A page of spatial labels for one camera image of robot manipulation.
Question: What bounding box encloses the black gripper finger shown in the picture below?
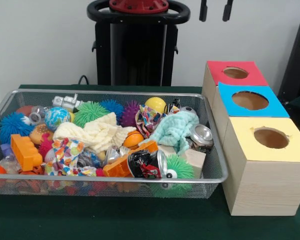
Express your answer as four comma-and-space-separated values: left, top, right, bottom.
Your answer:
199, 0, 208, 22
222, 0, 234, 22

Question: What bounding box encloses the colourful patterned cloth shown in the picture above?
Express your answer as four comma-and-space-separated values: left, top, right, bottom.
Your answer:
44, 138, 97, 177
135, 103, 181, 138

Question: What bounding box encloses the shallow mesh bin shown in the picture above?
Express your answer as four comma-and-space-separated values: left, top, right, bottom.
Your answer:
0, 88, 229, 200

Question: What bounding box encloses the wooden box with three holes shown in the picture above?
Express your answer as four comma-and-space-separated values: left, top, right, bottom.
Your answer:
201, 60, 300, 217

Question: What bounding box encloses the black upright panel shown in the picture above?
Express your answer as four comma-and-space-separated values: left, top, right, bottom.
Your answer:
277, 16, 300, 106

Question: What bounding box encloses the yellow ball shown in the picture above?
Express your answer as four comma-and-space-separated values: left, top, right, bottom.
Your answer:
144, 96, 168, 115

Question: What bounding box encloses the mint green waffle cloth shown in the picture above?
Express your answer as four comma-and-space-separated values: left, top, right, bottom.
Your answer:
139, 110, 200, 156

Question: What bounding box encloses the crushed silver can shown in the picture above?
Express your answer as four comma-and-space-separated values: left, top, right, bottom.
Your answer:
188, 124, 215, 152

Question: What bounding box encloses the green fuzzy ball with eyes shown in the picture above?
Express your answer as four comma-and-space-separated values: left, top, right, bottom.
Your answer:
164, 154, 195, 180

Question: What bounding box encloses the cream waffle cloth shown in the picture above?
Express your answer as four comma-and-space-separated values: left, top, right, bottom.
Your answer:
52, 112, 137, 153

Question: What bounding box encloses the crushed black red can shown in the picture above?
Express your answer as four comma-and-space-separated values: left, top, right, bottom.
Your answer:
127, 149, 169, 180

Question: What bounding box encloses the orange toy brick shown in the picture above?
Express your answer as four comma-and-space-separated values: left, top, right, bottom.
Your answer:
10, 134, 43, 172
102, 140, 160, 178

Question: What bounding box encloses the blue globe ball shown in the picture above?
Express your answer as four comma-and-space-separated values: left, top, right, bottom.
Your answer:
44, 106, 72, 132

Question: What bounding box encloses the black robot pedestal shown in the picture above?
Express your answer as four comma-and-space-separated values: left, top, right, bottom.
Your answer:
86, 0, 191, 87

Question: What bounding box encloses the black cable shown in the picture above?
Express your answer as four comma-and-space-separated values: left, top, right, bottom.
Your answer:
78, 74, 90, 86

